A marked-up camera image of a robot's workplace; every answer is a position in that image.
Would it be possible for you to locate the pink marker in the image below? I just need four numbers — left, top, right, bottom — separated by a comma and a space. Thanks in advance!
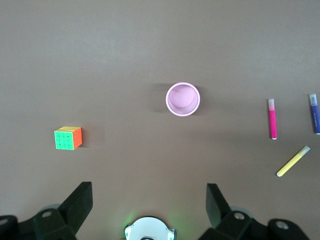
267, 98, 278, 140

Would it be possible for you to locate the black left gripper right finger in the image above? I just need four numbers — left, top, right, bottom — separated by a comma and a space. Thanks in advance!
199, 183, 254, 240

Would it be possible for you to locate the pink plastic cup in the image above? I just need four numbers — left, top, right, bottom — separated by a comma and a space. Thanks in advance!
165, 82, 201, 117

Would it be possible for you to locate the yellow marker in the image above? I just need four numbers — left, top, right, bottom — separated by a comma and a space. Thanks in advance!
276, 145, 312, 178

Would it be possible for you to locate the purple marker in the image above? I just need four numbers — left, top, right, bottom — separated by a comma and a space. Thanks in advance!
308, 93, 320, 135

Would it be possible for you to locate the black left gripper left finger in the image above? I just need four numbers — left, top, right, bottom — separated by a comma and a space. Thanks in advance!
33, 181, 94, 240

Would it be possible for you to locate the colourful puzzle cube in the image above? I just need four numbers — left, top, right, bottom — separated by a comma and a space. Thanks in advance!
53, 125, 83, 151

